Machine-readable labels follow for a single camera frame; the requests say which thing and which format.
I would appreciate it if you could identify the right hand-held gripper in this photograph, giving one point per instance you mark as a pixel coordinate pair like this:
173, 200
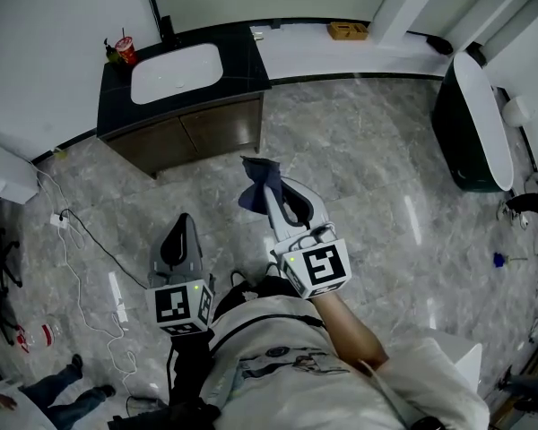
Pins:
318, 264

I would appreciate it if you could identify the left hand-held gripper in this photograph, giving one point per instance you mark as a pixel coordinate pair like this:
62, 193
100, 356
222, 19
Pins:
179, 305

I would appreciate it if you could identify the blue wiping cloth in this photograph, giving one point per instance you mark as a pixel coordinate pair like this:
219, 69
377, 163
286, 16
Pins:
260, 182

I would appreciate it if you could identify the brown wooden cabinet door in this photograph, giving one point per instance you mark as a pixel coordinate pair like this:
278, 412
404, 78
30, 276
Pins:
154, 148
224, 128

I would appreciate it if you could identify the person's right forearm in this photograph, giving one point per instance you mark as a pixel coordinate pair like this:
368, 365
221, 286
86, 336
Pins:
349, 329

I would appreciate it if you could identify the person's black-sleeved left forearm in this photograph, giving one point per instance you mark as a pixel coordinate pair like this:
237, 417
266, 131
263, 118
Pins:
188, 365

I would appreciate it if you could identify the dark wooden vanity cabinet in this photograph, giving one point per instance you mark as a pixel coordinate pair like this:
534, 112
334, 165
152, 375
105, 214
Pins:
260, 119

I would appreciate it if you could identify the black vanity countertop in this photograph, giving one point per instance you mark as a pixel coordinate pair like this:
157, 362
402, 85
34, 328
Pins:
116, 105

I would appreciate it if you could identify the plastic bottle red label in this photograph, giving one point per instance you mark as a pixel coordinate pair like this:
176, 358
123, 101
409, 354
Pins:
36, 336

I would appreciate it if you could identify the small white fitting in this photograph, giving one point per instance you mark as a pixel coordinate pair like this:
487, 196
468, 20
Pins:
258, 34

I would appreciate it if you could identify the black office chair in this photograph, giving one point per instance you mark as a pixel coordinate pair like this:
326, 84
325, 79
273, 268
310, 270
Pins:
0, 280

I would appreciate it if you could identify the person's white shirt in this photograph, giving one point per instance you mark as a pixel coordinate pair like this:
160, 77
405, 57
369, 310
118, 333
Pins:
305, 388

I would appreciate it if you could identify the white sink basin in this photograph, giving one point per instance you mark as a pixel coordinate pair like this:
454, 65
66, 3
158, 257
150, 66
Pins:
175, 72

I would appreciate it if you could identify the brown cardboard box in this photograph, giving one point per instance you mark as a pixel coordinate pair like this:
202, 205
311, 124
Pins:
347, 31

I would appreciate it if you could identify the white water dispenser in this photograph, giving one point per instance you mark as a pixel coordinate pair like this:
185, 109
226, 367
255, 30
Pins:
4, 173

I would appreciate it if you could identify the black and white bathtub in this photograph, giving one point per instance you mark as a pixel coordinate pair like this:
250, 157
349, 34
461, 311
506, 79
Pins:
471, 128

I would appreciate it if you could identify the red paper cup with straw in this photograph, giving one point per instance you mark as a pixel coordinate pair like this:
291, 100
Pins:
126, 51

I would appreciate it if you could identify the small blue bottle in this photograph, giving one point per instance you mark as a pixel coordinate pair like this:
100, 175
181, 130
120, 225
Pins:
499, 259

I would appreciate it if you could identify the green soap pump bottle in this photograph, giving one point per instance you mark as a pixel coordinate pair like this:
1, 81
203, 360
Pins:
112, 52

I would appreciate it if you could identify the black faucet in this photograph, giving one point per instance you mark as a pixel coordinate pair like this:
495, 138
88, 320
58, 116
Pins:
167, 27

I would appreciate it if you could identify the white round fixture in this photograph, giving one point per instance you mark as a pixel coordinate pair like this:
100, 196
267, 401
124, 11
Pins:
516, 111

